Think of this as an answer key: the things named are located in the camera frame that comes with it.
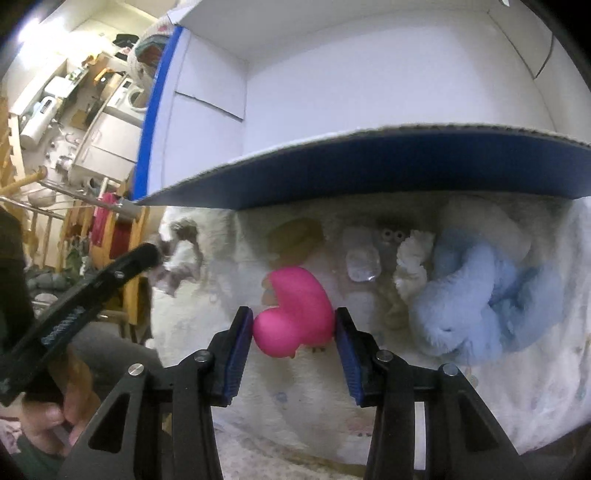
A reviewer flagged light blue plush toy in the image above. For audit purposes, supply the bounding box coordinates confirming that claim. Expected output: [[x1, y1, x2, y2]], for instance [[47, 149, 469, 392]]
[[409, 231, 566, 363]]

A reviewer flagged white wall appliance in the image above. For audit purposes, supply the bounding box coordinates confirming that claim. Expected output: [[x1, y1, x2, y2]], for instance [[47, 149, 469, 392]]
[[18, 97, 61, 148]]

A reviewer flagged white cabinet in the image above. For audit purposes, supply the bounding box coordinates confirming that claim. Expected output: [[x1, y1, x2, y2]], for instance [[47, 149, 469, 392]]
[[71, 111, 141, 178]]

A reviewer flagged wooden rack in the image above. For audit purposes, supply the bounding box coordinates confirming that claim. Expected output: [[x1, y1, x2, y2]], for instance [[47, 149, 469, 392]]
[[88, 203, 151, 342]]

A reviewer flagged white fleece blanket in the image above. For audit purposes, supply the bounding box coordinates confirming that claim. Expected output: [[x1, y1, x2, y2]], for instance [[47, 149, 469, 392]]
[[148, 194, 591, 467]]

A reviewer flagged person's left hand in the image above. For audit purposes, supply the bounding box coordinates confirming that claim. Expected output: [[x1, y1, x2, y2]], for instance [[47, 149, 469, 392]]
[[21, 346, 103, 457]]

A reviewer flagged grey and white plush toy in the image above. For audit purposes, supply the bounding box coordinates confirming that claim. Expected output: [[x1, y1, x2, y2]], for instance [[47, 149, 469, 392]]
[[148, 219, 204, 298]]

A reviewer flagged white fluffy toy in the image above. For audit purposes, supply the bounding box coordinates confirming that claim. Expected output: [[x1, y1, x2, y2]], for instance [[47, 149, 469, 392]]
[[394, 230, 437, 296]]

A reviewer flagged red cloth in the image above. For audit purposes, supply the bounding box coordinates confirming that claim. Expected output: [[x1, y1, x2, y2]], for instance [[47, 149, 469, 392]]
[[90, 191, 134, 259]]

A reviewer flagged white plush pillow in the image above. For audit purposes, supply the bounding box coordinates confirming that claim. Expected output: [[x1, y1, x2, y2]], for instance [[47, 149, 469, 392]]
[[438, 196, 532, 259]]

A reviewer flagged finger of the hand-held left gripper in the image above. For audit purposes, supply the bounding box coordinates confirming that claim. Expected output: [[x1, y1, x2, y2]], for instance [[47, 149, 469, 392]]
[[28, 242, 163, 352]]

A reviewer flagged clear plastic toy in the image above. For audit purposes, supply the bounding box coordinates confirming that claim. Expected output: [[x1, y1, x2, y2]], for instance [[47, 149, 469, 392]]
[[342, 226, 384, 283]]

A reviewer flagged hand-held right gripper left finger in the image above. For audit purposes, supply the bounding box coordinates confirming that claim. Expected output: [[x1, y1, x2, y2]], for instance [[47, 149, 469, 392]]
[[58, 305, 254, 480]]

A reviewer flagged white washing machine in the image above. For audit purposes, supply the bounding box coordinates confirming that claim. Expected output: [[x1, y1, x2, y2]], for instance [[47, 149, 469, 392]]
[[106, 76, 151, 127]]

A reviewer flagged patterned cloth bundle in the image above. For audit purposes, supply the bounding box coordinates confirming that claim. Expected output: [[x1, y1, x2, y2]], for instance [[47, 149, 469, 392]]
[[131, 25, 178, 88]]

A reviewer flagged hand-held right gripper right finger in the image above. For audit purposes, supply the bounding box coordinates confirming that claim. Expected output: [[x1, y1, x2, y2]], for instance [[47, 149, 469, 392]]
[[335, 307, 520, 480]]

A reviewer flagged brown plush toy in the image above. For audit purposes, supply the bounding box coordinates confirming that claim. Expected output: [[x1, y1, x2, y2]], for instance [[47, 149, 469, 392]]
[[268, 218, 326, 269]]

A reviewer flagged grey toy with googly eyes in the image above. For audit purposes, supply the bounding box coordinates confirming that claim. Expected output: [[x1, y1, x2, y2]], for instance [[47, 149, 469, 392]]
[[376, 217, 411, 245]]

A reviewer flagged metal rod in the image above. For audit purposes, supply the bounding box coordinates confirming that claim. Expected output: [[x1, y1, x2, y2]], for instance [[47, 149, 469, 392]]
[[39, 180, 134, 213]]

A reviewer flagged white cardboard box blue outside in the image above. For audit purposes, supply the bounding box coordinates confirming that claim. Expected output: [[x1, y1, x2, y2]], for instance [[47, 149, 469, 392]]
[[131, 0, 591, 213]]

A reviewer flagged pink rubber duck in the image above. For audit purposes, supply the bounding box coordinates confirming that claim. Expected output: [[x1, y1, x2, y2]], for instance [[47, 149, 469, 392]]
[[252, 266, 335, 360]]

